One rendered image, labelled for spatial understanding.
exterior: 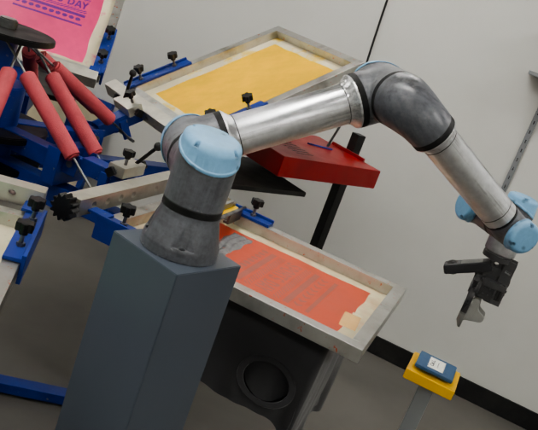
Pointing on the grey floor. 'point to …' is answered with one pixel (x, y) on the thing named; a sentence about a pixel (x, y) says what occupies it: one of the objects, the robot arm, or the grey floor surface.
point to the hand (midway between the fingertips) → (457, 320)
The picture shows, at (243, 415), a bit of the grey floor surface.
